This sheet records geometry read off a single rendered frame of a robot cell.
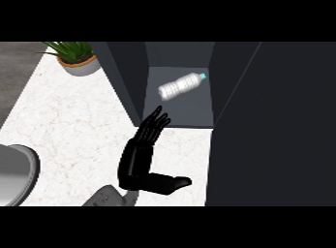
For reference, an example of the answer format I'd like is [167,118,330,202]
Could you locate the grey round appliance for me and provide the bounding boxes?
[0,139,41,207]

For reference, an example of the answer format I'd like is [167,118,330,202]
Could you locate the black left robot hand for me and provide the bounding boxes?
[116,105,193,196]

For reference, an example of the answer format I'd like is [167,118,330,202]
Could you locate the green potted plant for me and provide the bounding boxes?
[37,41,102,78]

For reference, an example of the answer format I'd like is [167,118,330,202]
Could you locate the dark grey cabinet door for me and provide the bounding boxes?
[205,41,336,207]

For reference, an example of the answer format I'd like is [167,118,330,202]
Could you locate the clear plastic water bottle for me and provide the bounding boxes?
[156,72,208,101]

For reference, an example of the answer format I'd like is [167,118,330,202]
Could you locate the dark grey cabinet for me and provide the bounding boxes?
[87,41,262,130]

